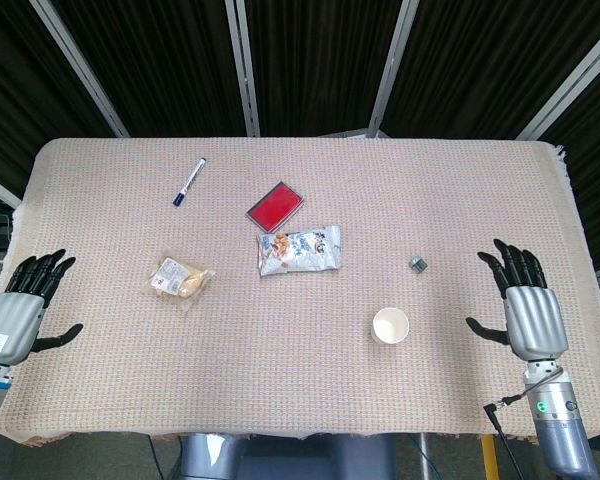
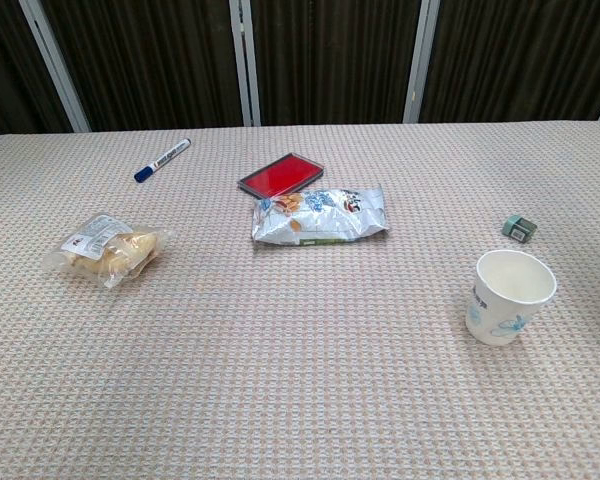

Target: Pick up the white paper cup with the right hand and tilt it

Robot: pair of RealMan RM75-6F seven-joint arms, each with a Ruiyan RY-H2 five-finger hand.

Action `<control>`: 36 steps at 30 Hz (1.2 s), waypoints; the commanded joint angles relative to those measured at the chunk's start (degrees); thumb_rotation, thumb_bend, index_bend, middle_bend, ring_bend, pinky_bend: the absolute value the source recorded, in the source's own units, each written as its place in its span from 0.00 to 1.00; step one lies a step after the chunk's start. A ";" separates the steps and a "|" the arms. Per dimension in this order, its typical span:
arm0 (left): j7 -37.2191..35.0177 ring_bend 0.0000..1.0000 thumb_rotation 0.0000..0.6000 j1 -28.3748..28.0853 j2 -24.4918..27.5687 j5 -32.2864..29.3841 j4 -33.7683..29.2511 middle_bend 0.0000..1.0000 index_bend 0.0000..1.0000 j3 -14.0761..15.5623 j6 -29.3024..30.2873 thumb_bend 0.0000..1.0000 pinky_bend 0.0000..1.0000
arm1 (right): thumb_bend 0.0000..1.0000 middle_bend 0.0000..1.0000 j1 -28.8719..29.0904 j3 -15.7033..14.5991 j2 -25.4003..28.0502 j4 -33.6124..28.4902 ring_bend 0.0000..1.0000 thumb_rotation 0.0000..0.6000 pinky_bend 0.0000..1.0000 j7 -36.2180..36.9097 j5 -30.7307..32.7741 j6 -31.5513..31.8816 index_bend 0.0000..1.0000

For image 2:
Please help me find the white paper cup blue print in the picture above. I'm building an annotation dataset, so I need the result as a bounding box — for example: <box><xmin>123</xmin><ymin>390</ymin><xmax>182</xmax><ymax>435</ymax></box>
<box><xmin>464</xmin><ymin>249</ymin><xmax>558</xmax><ymax>347</ymax></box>

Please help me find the clear bag of bread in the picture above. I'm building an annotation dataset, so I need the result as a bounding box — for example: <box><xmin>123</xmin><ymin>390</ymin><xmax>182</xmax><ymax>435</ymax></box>
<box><xmin>42</xmin><ymin>213</ymin><xmax>174</xmax><ymax>290</ymax></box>

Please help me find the checkered woven tablecloth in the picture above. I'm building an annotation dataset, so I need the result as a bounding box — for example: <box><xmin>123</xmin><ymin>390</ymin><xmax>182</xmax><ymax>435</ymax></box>
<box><xmin>0</xmin><ymin>118</ymin><xmax>600</xmax><ymax>480</ymax></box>

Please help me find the red ink stamp pad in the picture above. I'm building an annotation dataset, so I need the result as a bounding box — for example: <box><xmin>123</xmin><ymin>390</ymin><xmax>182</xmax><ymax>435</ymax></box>
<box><xmin>237</xmin><ymin>152</ymin><xmax>326</xmax><ymax>197</ymax></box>

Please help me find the silver blue snack bag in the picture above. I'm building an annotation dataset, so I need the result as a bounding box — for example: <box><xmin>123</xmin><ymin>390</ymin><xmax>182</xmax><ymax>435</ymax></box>
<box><xmin>250</xmin><ymin>183</ymin><xmax>389</xmax><ymax>247</ymax></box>

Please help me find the blue capped white marker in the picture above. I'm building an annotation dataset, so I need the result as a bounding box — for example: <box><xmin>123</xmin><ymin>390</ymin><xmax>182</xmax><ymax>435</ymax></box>
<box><xmin>133</xmin><ymin>138</ymin><xmax>192</xmax><ymax>184</ymax></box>

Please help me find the small green pencil sharpener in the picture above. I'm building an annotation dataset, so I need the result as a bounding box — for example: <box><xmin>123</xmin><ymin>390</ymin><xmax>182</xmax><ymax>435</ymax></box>
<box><xmin>501</xmin><ymin>214</ymin><xmax>540</xmax><ymax>244</ymax></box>

